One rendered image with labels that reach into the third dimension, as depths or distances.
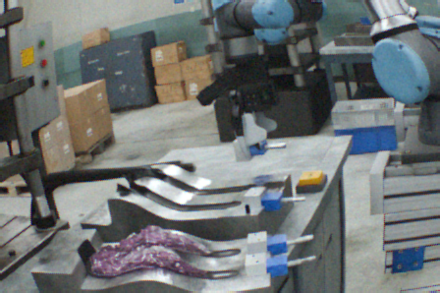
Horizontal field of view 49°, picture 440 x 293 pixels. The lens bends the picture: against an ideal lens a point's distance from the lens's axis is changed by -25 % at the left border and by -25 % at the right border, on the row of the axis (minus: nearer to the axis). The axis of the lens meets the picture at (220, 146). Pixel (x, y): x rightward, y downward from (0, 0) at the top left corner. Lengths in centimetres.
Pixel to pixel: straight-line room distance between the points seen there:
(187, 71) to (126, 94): 96
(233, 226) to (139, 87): 710
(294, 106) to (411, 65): 452
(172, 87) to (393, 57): 744
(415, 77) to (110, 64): 781
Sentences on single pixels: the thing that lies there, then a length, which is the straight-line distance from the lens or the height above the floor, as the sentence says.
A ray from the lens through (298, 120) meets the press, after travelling 537.
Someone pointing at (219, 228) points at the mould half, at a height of 86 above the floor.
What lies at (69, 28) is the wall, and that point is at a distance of 963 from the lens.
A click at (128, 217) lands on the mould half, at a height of 88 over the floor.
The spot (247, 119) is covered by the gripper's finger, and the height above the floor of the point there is 108.
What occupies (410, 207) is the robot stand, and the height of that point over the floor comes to 91.
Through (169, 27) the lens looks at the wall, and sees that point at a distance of 858.
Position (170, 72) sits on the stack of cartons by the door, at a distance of 824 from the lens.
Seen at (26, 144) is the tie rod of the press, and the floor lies 107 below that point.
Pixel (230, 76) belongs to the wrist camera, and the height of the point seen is 117.
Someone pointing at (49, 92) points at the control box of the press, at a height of 118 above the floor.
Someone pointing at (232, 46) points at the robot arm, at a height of 124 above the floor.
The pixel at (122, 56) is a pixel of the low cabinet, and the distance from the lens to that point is 841.
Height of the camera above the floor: 134
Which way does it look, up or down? 14 degrees down
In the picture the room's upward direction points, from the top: 11 degrees counter-clockwise
